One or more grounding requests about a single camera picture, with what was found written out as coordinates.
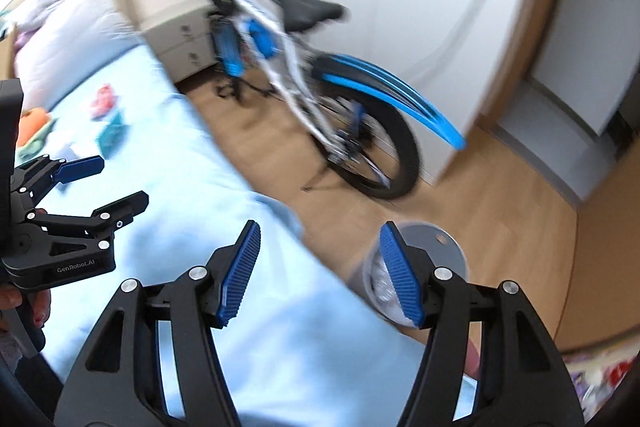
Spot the person's left hand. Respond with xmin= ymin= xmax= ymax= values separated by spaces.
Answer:
xmin=0 ymin=285 xmax=51 ymax=329

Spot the grey bedside drawer cabinet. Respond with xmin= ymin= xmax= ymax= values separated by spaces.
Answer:
xmin=140 ymin=0 xmax=216 ymax=83

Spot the lavender blanket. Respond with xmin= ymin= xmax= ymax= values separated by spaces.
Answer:
xmin=1 ymin=0 xmax=63 ymax=39

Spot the brown paper bag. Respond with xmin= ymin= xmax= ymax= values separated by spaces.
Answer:
xmin=0 ymin=26 xmax=17 ymax=81

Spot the white pillow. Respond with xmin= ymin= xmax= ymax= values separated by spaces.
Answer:
xmin=14 ymin=0 xmax=142 ymax=109

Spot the orange green turtle plush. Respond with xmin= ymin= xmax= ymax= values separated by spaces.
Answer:
xmin=15 ymin=107 xmax=56 ymax=164

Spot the blue and white bicycle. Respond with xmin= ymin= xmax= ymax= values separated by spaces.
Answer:
xmin=205 ymin=0 xmax=466 ymax=200

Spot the silver metal trash can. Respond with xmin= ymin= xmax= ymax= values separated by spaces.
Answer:
xmin=347 ymin=221 xmax=469 ymax=329

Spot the light blue bed sheet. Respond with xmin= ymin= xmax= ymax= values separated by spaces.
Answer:
xmin=42 ymin=45 xmax=423 ymax=426

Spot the wooden door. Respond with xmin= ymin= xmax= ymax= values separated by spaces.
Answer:
xmin=555 ymin=143 xmax=639 ymax=352

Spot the teal paper trash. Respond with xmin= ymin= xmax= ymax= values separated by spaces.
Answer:
xmin=96 ymin=109 xmax=127 ymax=159

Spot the pink trash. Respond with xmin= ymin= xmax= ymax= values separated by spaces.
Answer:
xmin=92 ymin=84 xmax=117 ymax=120

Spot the pink slipper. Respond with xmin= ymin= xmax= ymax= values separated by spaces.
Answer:
xmin=464 ymin=339 xmax=480 ymax=379

